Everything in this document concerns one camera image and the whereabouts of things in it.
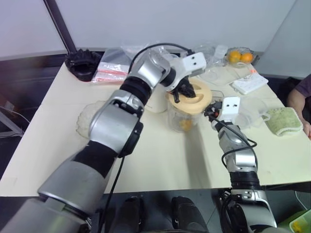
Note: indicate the large clear zip bag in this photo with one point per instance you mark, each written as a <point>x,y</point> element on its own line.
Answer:
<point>111,54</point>

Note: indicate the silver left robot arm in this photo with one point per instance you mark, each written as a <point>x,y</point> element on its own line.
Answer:
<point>114,126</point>

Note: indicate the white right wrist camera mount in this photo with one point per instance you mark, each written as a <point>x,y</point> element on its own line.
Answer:
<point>230,106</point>

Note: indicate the clear plastic plate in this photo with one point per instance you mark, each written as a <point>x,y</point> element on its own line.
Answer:
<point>83,121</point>

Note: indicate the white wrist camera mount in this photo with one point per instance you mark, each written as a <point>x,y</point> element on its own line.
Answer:
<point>230,106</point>
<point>194,61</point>

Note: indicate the grey metal frame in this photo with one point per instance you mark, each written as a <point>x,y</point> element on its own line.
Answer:
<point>9,121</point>

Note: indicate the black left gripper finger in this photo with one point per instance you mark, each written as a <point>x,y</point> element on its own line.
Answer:
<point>175,97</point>
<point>191,92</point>

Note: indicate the person's bare forearm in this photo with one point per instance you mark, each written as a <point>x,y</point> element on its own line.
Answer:
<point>301,104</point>

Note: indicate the clear blender jar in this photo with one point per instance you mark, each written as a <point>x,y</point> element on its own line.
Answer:
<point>177,119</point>

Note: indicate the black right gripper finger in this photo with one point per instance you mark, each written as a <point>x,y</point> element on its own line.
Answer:
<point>207,113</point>
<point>209,105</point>

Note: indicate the dark metal pole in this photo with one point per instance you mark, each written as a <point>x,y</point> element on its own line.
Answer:
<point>60,24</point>

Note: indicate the green folded cloth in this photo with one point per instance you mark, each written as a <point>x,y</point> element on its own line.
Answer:
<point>283,120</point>

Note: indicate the white power strip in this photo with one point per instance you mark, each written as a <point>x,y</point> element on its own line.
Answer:
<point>250,83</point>

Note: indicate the whole orange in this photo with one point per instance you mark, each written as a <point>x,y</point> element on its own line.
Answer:
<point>247,57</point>
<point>235,56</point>

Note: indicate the person's purple shirt sleeve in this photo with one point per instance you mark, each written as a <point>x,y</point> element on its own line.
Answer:
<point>305,83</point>

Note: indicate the clear plastic measuring cup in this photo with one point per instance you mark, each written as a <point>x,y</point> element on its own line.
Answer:
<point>252,109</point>

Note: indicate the beige blender lid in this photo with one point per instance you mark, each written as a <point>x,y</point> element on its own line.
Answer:
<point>194,102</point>

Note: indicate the black spiky rubber object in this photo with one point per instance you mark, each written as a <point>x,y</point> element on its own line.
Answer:
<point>81,65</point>

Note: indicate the bag of oranges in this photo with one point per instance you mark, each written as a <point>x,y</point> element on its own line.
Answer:
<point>254,58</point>

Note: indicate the green plastic bin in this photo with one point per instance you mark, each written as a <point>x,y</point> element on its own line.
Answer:
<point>289,221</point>

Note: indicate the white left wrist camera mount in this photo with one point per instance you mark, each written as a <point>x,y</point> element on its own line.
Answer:
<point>194,61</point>

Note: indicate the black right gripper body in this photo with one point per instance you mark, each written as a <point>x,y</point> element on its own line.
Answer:
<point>216,109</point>

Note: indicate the white blender base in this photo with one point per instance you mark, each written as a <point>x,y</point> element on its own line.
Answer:
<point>159,104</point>

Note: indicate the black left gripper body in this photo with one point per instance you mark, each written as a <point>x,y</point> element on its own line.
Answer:
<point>186,83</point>

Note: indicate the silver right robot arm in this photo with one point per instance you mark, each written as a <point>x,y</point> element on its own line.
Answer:
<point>240,160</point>

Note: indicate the pink striped zip bag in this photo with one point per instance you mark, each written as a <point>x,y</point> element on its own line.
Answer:
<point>113,67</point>
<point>108,77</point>

